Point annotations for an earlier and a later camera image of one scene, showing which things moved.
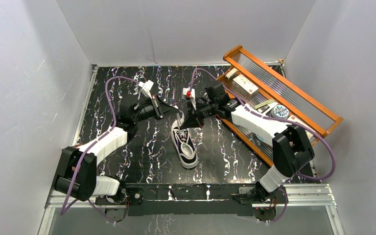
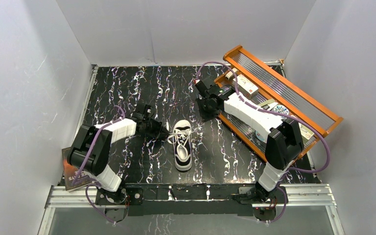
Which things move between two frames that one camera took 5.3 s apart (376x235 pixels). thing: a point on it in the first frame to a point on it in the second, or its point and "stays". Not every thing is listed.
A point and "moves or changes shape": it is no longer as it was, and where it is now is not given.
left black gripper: [157, 107] to [157, 127]
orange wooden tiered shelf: [246, 81] stays
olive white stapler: [264, 107] stays
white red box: [243, 86] stays
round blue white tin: [279, 111] stays
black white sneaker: [183, 140] moves or changes shape
